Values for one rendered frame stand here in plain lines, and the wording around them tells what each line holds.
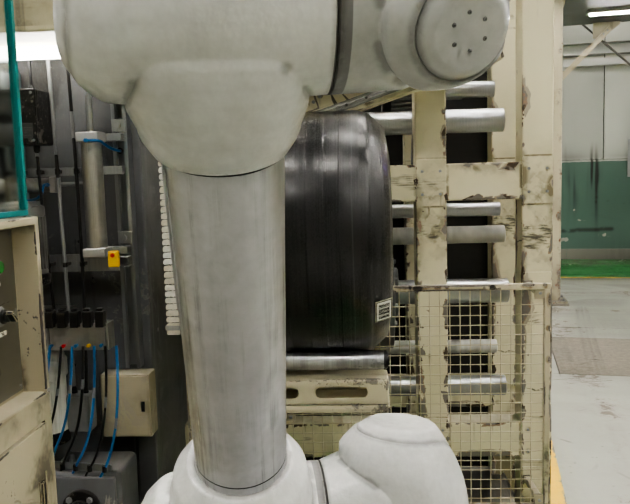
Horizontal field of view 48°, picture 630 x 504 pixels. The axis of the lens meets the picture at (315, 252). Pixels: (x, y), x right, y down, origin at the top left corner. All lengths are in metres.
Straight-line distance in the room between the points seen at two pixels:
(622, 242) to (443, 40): 10.65
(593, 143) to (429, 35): 10.60
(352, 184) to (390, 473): 0.80
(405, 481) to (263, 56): 0.53
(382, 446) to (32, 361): 0.95
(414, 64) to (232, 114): 0.13
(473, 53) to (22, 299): 1.26
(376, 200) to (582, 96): 9.64
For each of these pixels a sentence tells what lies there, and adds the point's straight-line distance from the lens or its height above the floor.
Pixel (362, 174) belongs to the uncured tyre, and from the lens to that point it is 1.52.
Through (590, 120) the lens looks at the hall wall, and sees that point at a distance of 11.07.
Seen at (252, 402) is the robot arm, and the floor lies 1.12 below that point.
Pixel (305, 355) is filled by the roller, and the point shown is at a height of 0.92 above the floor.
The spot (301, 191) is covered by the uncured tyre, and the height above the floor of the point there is 1.30.
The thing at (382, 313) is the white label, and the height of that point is 1.03.
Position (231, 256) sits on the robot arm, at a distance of 0.58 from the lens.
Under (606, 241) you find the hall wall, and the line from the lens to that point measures 11.06.
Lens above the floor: 1.34
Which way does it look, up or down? 6 degrees down
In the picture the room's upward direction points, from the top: 2 degrees counter-clockwise
